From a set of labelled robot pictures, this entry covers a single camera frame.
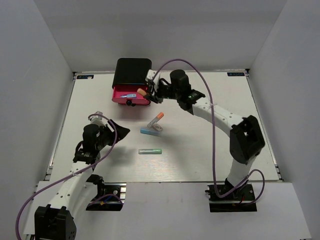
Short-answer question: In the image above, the blue capped highlighter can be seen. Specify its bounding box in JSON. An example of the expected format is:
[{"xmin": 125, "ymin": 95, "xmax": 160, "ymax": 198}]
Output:
[{"xmin": 140, "ymin": 127, "xmax": 161, "ymax": 136}]

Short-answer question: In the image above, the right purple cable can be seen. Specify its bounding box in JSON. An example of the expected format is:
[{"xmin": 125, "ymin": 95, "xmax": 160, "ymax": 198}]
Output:
[{"xmin": 151, "ymin": 58, "xmax": 266, "ymax": 207}]

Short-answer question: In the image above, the green capped highlighter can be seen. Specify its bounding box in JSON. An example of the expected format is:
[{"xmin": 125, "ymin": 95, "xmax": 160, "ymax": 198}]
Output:
[{"xmin": 138, "ymin": 148, "xmax": 163, "ymax": 155}]

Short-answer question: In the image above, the black drawer cabinet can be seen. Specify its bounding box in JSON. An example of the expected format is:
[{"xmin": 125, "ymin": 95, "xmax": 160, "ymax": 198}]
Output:
[{"xmin": 112, "ymin": 58, "xmax": 152, "ymax": 90}]

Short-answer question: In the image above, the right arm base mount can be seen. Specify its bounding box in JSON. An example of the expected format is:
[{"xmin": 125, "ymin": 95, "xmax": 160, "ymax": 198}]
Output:
[{"xmin": 205, "ymin": 184, "xmax": 257, "ymax": 213}]

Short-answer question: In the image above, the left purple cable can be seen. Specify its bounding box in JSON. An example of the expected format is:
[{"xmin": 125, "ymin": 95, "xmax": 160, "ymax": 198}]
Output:
[{"xmin": 15, "ymin": 113, "xmax": 125, "ymax": 238}]

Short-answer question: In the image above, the blue corner label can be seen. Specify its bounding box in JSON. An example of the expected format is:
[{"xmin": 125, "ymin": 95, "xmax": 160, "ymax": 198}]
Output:
[
  {"xmin": 227, "ymin": 72, "xmax": 245, "ymax": 77},
  {"xmin": 76, "ymin": 74, "xmax": 94, "ymax": 80}
]

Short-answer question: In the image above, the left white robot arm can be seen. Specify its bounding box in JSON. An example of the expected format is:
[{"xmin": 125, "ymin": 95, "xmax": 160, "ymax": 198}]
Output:
[{"xmin": 34, "ymin": 114, "xmax": 130, "ymax": 240}]

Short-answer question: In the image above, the right blue corner label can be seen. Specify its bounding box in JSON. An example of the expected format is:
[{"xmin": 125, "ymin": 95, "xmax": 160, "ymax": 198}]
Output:
[{"xmin": 227, "ymin": 72, "xmax": 245, "ymax": 77}]

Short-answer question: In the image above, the left blue corner label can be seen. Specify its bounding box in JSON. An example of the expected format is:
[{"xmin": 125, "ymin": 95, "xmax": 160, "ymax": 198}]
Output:
[{"xmin": 76, "ymin": 74, "xmax": 94, "ymax": 80}]

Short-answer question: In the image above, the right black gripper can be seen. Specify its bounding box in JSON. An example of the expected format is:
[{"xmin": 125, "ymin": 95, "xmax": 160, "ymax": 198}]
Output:
[{"xmin": 143, "ymin": 80, "xmax": 181, "ymax": 104}]

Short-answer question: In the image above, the small staples box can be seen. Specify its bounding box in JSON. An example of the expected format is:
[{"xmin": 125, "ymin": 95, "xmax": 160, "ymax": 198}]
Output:
[{"xmin": 152, "ymin": 123, "xmax": 163, "ymax": 132}]

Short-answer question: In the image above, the pink drawer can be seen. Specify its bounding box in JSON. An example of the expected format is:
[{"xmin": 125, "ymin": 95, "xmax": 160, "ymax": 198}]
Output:
[{"xmin": 112, "ymin": 84, "xmax": 151, "ymax": 107}]

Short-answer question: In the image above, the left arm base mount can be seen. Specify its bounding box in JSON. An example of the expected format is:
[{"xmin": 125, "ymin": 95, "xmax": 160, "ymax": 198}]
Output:
[{"xmin": 86, "ymin": 183, "xmax": 127, "ymax": 212}]

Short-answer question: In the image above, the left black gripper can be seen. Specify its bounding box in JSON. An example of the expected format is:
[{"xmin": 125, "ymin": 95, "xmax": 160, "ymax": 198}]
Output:
[{"xmin": 96, "ymin": 119, "xmax": 131, "ymax": 151}]

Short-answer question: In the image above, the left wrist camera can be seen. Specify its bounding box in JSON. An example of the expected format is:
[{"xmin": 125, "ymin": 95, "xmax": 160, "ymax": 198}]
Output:
[{"xmin": 88, "ymin": 111, "xmax": 105, "ymax": 127}]

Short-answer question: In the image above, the purple cable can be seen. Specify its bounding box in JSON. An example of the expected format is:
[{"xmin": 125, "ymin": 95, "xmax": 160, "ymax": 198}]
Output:
[
  {"xmin": 151, "ymin": 58, "xmax": 266, "ymax": 207},
  {"xmin": 15, "ymin": 113, "xmax": 125, "ymax": 238}
]

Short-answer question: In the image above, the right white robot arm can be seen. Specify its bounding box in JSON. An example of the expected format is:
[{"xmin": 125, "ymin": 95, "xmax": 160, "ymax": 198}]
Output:
[{"xmin": 144, "ymin": 69, "xmax": 266, "ymax": 200}]

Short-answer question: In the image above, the orange capped highlighter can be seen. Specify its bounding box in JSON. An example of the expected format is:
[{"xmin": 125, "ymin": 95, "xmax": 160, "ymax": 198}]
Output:
[{"xmin": 147, "ymin": 112, "xmax": 164, "ymax": 128}]

